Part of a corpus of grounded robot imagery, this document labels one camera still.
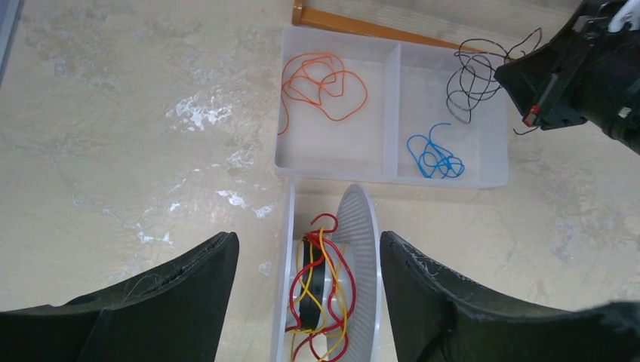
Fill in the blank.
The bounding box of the yellow wire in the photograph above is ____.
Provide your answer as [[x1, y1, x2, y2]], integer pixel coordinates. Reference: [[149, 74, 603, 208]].
[[287, 227, 351, 362]]

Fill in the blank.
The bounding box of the orange wire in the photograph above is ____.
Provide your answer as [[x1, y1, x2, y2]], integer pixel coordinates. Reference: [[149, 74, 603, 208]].
[[277, 52, 370, 137]]

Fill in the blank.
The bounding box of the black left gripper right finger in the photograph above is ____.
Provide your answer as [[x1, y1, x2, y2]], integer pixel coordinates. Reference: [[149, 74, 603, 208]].
[[380, 231, 639, 361]]

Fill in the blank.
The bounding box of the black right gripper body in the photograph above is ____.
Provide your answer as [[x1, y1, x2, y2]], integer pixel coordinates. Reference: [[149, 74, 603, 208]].
[[565, 1, 639, 152]]

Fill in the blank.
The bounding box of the black wire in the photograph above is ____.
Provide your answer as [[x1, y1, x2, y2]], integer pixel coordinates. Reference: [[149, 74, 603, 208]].
[[445, 26, 544, 137]]

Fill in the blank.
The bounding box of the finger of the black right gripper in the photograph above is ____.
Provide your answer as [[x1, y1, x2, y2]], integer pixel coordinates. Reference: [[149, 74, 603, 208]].
[[495, 15, 590, 130]]

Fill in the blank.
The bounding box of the clear plastic divided tray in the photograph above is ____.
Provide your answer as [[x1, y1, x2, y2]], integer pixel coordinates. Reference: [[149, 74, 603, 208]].
[[275, 26, 509, 189]]

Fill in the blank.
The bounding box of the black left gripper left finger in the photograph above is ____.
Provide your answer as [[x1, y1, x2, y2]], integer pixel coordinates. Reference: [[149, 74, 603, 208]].
[[1, 232, 239, 361]]

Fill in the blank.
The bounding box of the blue wire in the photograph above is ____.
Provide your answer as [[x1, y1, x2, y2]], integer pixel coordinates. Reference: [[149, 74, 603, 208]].
[[405, 122, 466, 179]]

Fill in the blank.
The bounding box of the orange wooden shelf rack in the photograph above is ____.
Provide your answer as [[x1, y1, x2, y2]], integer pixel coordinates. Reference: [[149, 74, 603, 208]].
[[291, 0, 459, 49]]

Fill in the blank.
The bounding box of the white plastic cable spool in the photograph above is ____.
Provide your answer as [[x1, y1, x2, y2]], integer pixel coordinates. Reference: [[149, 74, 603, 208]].
[[269, 179, 382, 361]]

